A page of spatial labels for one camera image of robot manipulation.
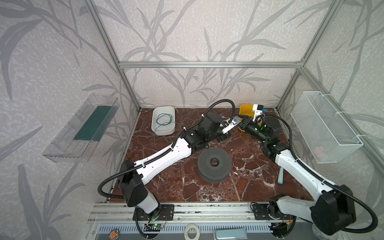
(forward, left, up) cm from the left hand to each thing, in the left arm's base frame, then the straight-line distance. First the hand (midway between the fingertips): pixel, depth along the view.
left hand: (230, 119), depth 72 cm
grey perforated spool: (-18, +7, -25) cm, 32 cm away
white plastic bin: (+11, +40, -26) cm, 49 cm away
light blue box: (-44, +1, -25) cm, 51 cm away
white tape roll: (-41, +18, -29) cm, 53 cm away
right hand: (+4, -2, +2) cm, 4 cm away
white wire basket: (-12, -40, +3) cm, 42 cm away
